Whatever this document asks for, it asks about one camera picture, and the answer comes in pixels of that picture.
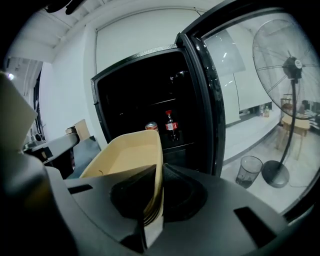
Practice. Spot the black standing fan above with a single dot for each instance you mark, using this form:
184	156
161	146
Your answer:
291	67

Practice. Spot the stack of beige trays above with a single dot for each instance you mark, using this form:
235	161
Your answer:
130	152

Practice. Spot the black mini fridge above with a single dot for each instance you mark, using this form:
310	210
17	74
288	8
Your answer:
210	100

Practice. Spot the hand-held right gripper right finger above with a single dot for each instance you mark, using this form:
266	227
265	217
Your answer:
215	212

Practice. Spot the large cardboard box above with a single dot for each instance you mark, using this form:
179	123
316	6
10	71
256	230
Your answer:
81	130

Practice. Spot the orange drink can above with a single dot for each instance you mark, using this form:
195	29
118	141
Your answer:
151	126

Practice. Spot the black mesh wastebasket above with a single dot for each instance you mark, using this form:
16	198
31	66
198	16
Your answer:
248	172

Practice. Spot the wooden stool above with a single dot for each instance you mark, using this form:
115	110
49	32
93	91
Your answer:
297	125

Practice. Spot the yellow drink bottle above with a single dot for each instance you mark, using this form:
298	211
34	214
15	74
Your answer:
266	112

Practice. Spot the glass refrigerator shelf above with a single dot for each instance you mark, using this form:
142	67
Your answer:
177	145

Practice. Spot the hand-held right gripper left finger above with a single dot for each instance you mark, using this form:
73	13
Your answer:
100	200

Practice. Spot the cola bottle with red label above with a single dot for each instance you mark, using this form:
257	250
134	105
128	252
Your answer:
172	126

